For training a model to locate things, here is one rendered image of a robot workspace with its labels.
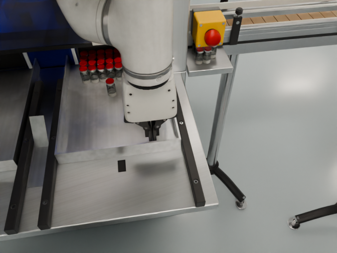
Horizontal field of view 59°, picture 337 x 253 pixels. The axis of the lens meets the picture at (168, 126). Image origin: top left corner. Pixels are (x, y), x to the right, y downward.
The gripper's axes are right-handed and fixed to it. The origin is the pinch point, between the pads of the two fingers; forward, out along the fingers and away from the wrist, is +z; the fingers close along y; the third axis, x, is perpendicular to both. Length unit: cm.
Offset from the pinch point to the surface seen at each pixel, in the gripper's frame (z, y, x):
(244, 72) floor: 93, -80, -124
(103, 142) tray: 4.2, 10.9, -2.0
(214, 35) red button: -8.5, -17.9, -20.2
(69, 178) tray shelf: 4.4, 17.6, 6.2
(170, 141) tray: 1.2, -3.7, 2.4
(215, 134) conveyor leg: 53, -30, -38
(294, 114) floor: 92, -99, -78
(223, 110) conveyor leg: 37, -32, -38
